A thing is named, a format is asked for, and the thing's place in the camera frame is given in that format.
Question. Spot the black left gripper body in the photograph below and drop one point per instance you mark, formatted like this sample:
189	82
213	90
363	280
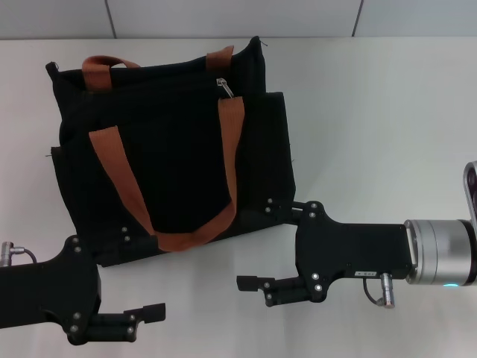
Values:
48	291

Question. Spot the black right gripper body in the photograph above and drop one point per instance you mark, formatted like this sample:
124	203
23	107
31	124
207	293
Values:
354	250

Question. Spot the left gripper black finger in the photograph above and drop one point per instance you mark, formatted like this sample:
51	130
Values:
115	326
124	242

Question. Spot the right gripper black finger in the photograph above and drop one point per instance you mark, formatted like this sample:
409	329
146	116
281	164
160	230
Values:
287	291
279	210

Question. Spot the silver zipper pull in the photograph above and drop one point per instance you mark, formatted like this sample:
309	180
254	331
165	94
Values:
225	87

